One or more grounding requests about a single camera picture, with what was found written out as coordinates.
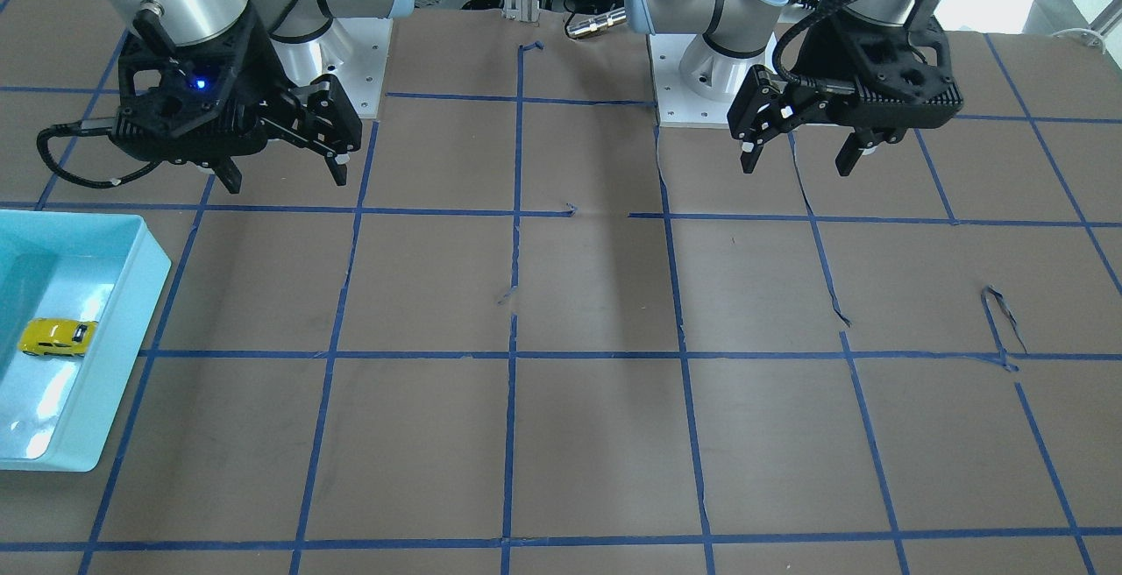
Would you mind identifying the yellow beetle toy car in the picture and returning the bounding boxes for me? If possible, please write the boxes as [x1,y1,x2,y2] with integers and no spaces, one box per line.
[18,318,99,357]

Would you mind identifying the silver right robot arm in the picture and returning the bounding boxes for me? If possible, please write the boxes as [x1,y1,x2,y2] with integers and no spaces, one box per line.
[36,0,415,193]

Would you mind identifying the light blue plastic bin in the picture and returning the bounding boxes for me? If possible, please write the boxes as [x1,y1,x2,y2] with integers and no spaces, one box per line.
[1,210,171,472]

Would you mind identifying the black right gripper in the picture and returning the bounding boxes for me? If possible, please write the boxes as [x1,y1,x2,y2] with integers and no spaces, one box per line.
[110,4,362,195]

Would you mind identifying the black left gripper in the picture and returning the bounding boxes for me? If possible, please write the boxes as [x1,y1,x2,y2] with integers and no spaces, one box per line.
[727,11,965,177]

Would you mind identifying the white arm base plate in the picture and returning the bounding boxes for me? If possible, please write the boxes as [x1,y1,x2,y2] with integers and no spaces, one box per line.
[273,18,395,120]
[649,33,778,129]

